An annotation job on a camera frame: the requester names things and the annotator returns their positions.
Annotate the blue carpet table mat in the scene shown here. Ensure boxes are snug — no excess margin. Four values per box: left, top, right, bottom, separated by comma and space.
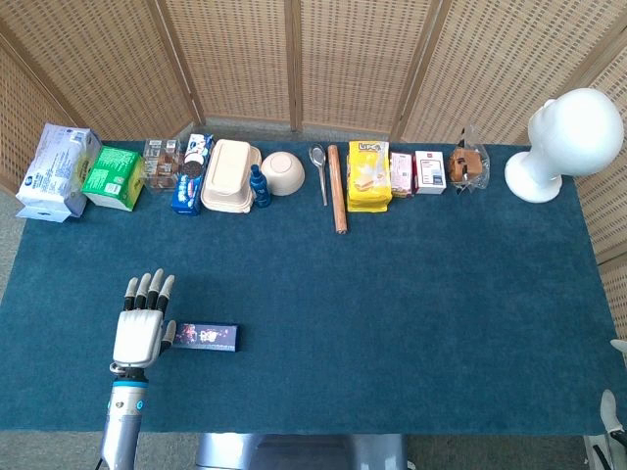
0, 140, 627, 437

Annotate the blue Oreo cookie box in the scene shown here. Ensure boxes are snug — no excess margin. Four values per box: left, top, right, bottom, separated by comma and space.
169, 133, 216, 216

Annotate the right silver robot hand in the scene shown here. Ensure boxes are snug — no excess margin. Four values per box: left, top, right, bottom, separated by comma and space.
601, 338, 627, 442

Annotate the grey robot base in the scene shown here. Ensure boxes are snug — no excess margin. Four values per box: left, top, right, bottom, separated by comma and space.
194, 433, 410, 470

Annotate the white blue tissue pack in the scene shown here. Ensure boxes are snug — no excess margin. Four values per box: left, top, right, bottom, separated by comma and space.
14, 122, 103, 224

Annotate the small pink box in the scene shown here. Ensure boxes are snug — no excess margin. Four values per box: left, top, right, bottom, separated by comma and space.
389, 152, 418, 199

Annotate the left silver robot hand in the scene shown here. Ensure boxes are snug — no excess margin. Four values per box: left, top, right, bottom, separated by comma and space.
110, 267, 177, 371

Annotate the beige upturned bowl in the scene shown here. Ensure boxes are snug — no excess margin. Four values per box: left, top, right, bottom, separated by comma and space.
260, 151, 306, 198

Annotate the white foam mannequin head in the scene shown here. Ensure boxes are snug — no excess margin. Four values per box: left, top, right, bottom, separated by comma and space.
504, 87, 625, 204

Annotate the wicker folding screen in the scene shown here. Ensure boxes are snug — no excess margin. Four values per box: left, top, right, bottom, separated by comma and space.
0, 0, 627, 363

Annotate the blue spray bottle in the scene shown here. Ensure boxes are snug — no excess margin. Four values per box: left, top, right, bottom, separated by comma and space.
249, 164, 271, 209

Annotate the clear plastic snack box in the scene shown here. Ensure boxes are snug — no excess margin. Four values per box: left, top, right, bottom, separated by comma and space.
142, 138, 183, 193

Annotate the white red box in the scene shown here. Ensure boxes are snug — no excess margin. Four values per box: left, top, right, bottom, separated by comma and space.
413, 150, 448, 196

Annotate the metal spoon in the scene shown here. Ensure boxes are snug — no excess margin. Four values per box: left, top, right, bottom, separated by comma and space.
308, 143, 329, 208

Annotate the beige lidded lunch box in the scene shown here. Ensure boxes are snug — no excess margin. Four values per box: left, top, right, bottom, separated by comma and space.
200, 138, 264, 214

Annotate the clear bag of cookies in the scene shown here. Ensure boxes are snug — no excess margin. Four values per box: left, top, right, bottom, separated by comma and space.
449, 121, 492, 196

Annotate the yellow snack bag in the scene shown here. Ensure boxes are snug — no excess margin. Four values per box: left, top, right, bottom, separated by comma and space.
346, 140, 393, 213

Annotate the green tissue pack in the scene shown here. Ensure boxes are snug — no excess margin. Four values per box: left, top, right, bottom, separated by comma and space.
80, 145, 147, 212

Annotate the wooden rolling pin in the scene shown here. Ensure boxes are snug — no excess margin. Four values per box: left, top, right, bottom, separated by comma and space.
326, 144, 349, 235

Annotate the blue glasses case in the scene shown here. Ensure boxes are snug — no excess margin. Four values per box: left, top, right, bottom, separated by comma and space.
170, 322, 242, 353

